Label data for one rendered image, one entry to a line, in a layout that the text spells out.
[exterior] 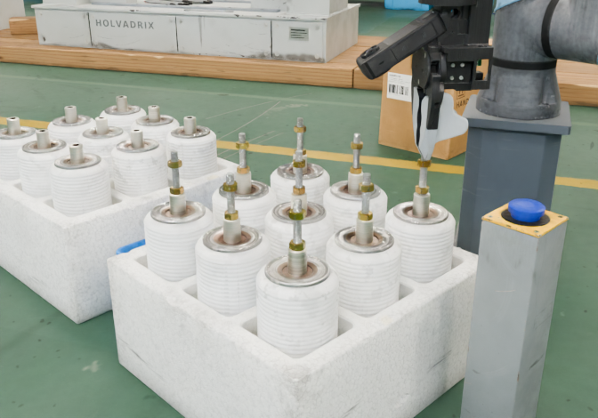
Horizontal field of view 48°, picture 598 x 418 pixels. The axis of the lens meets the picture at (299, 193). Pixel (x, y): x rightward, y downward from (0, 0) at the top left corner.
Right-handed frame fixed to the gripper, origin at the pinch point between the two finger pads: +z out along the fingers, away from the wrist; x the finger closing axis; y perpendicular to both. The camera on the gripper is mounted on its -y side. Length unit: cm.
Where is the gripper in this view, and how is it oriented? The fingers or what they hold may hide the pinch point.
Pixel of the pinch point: (420, 148)
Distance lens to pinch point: 90.7
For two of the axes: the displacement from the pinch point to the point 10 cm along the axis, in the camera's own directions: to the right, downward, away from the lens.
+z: 0.0, 9.3, 3.8
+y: 9.9, -0.5, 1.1
